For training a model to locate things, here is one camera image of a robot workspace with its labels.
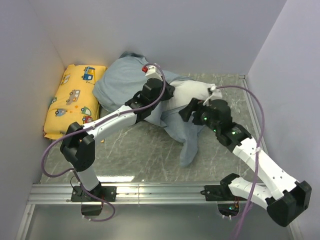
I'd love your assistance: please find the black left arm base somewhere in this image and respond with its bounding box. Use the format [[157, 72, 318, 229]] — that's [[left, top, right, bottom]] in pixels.
[[70, 186, 117, 217]]

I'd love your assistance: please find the white pillow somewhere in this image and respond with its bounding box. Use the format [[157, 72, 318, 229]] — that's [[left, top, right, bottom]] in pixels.
[[162, 80, 214, 111]]

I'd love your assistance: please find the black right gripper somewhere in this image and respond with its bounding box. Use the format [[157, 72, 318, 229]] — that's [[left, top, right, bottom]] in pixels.
[[178, 97, 220, 133]]

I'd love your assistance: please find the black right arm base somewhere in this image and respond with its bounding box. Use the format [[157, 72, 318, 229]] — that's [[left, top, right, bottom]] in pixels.
[[199, 184, 251, 217]]

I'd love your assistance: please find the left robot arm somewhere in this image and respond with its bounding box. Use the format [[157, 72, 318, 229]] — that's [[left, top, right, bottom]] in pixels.
[[60, 78, 175, 201]]

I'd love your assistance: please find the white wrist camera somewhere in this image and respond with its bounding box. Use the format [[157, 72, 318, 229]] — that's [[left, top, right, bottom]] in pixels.
[[202, 84, 223, 106], [141, 65, 163, 81]]

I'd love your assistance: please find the aluminium side rail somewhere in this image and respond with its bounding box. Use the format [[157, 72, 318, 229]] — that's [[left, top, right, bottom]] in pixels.
[[238, 75, 261, 140]]

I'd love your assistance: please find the yellow cartoon-car pillow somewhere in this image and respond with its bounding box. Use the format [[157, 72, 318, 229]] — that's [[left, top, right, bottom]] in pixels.
[[43, 64, 107, 140]]

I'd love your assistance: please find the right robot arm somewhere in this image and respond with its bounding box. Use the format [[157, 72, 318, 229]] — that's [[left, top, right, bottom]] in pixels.
[[179, 98, 312, 227]]

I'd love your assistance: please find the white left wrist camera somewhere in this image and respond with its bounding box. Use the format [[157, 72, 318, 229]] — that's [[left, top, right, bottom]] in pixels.
[[141, 65, 163, 81]]

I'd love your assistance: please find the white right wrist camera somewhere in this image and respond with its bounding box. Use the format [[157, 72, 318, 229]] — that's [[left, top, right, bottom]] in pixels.
[[202, 84, 223, 106]]

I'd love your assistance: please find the blue pillowcase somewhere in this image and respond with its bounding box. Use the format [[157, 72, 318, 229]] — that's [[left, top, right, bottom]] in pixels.
[[91, 51, 208, 169]]

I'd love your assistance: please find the aluminium mounting rail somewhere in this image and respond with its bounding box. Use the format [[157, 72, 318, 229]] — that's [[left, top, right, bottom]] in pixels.
[[26, 182, 268, 206]]

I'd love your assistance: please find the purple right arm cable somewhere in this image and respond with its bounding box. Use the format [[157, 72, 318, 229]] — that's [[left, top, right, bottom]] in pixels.
[[214, 85, 265, 240]]

